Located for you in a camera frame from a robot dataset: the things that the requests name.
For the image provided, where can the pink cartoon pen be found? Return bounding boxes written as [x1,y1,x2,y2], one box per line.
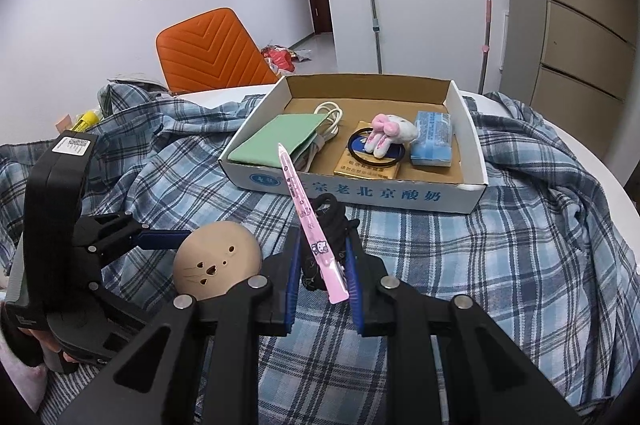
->
[277,143,351,305]

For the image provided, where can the white pink bunny plush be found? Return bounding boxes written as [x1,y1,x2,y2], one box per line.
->
[362,112,420,158]

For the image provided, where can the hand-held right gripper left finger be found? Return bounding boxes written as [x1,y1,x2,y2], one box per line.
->
[65,232,304,425]

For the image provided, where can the pink handled mop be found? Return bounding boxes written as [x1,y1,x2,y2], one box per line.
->
[477,0,494,95]

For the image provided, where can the white charging cable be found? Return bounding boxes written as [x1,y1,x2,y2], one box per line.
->
[313,101,346,142]

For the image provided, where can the black ring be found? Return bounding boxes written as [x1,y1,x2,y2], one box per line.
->
[347,128,405,164]

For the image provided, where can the person's left hand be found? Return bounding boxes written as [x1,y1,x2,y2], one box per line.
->
[15,325,69,366]

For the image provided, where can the black hair tie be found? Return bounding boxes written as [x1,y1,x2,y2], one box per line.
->
[299,193,362,292]

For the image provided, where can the beige round seal plush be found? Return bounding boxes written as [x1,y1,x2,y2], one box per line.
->
[173,221,263,301]

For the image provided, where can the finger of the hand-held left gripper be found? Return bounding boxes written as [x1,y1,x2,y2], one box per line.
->
[87,277,168,342]
[75,212,194,257]

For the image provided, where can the orange quilted chair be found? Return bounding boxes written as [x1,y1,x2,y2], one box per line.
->
[156,7,279,95]

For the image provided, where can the shallow cardboard box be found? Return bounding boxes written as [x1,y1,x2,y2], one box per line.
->
[218,74,489,215]

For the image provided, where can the yellow tube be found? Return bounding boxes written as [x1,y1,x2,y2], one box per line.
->
[70,109,102,134]

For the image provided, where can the person's left forearm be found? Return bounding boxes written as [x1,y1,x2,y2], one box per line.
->
[0,337,49,412]

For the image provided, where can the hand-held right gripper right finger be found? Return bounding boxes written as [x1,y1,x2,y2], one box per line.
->
[345,235,584,425]

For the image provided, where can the red plastic bag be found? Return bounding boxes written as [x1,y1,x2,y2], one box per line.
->
[262,46,297,72]

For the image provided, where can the blue plaid shirt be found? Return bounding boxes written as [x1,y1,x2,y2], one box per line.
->
[0,80,640,425]

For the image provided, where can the green notebook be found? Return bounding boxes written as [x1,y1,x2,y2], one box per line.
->
[230,113,329,172]

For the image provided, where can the blue tissue packet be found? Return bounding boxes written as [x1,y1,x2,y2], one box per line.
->
[409,109,454,168]

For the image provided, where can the yellow brown packet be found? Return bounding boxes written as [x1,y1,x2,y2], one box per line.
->
[335,120,404,181]

